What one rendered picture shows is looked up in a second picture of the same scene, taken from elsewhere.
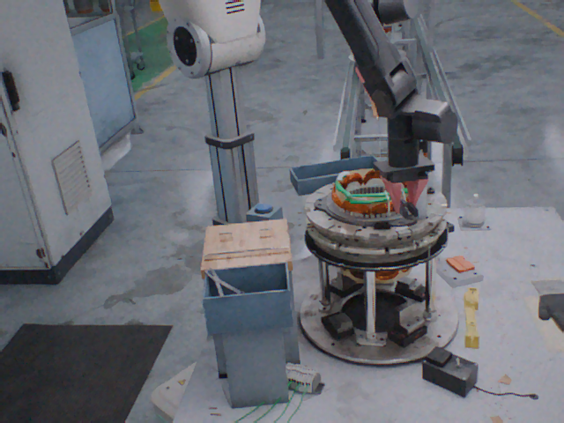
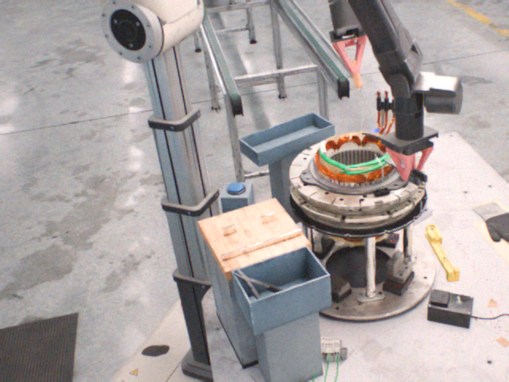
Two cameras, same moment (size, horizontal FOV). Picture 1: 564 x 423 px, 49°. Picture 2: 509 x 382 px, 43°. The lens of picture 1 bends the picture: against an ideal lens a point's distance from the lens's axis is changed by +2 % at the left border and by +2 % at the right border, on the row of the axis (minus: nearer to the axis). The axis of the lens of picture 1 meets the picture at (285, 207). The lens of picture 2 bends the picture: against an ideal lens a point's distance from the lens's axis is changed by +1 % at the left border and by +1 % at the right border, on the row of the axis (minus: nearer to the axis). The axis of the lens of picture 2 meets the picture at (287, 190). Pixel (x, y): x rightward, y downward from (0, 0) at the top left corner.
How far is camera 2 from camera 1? 0.44 m
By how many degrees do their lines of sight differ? 19
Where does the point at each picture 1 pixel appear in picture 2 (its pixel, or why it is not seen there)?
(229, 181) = (183, 163)
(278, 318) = (319, 303)
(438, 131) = (454, 106)
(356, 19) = (379, 10)
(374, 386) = (390, 338)
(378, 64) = (399, 50)
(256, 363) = (296, 348)
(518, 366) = (496, 288)
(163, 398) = not seen: outside the picture
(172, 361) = (94, 351)
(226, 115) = (175, 95)
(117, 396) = not seen: outside the picture
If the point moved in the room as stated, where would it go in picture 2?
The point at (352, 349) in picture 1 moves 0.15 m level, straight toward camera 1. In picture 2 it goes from (357, 309) to (382, 353)
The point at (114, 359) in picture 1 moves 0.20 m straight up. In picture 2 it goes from (25, 365) to (9, 329)
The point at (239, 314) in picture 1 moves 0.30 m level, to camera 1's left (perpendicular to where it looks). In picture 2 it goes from (284, 308) to (129, 364)
